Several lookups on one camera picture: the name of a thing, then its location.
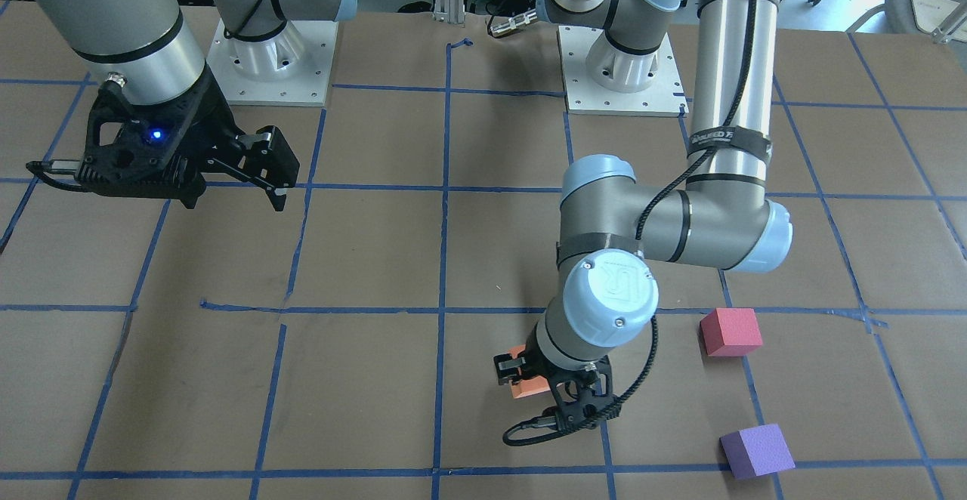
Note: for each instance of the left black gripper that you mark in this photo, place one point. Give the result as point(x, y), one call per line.
point(541, 373)

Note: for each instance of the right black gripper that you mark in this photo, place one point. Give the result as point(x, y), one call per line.
point(214, 118)

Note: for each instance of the orange foam cube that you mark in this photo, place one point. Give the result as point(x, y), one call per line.
point(529, 387)

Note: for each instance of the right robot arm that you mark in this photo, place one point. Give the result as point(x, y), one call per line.
point(148, 43)

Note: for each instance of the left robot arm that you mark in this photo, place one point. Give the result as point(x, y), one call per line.
point(718, 216)

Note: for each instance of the pink foam cube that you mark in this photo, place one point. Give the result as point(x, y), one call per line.
point(731, 332)

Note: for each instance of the purple foam cube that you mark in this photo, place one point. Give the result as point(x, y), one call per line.
point(757, 451)

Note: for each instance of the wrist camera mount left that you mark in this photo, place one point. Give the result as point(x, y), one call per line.
point(583, 400)

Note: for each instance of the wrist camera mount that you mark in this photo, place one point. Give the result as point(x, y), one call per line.
point(583, 400)
point(132, 151)

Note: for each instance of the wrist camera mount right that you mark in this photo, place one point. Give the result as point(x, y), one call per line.
point(132, 151)

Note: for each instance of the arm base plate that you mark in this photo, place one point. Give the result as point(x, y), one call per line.
point(601, 80)
point(291, 69)

